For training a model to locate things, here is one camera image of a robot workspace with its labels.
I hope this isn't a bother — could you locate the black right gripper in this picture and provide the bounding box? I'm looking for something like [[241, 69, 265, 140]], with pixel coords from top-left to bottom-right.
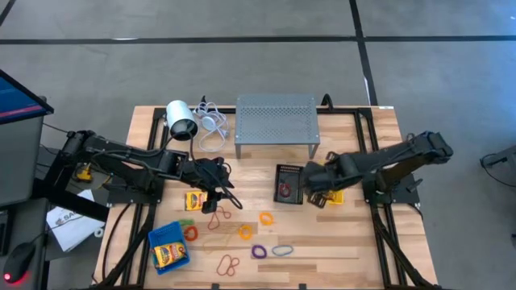
[[302, 151, 342, 209]]

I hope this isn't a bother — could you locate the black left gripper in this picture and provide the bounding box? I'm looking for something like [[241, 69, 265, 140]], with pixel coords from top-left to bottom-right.
[[183, 155, 244, 213]]

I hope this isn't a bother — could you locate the black plastic basket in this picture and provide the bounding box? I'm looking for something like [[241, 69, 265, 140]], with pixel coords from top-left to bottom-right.
[[273, 163, 306, 205]]

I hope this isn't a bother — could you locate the yellow rubber band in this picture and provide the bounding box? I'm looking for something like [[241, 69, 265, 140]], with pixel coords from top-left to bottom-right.
[[201, 233, 235, 255]]

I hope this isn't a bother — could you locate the yellow crayon box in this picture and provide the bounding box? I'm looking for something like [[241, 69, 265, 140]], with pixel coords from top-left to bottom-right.
[[184, 190, 209, 212], [152, 241, 189, 269]]

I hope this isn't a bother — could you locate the white desk lamp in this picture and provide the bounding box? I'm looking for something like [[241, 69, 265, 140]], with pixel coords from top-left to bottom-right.
[[164, 99, 199, 142]]

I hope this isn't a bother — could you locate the yellow plastic basket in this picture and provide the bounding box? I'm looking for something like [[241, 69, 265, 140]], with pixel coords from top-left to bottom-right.
[[322, 159, 346, 205]]

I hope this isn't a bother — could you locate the grey perforated metal riser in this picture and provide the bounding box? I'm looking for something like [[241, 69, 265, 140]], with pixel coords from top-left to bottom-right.
[[234, 93, 322, 160]]

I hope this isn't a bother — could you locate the blue plastic basket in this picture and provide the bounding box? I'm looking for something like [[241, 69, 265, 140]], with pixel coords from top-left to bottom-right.
[[148, 220, 191, 276]]

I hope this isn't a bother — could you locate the black stand beam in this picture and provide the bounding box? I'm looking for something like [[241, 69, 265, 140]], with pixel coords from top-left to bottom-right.
[[31, 152, 110, 222]]

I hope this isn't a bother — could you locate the white printed paper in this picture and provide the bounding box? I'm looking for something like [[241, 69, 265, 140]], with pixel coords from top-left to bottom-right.
[[45, 188, 106, 253]]

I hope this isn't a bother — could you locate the black floor stand foot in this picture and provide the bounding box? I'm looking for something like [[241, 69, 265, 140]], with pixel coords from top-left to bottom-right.
[[479, 145, 516, 189]]

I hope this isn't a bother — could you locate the grey cabinet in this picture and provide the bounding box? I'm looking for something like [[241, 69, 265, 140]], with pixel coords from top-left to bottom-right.
[[0, 115, 45, 207]]

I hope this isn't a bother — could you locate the black computer mouse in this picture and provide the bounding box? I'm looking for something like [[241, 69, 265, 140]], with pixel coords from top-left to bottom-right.
[[2, 241, 36, 285]]

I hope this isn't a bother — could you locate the monitor with blue screen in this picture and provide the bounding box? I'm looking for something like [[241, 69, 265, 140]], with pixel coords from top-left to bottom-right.
[[0, 68, 55, 126]]

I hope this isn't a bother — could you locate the white lamp cable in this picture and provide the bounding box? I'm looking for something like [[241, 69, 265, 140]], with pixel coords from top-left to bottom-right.
[[192, 100, 231, 153]]

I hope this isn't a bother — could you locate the yellow cable plug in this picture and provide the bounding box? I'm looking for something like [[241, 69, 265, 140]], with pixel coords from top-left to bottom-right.
[[76, 163, 94, 183]]

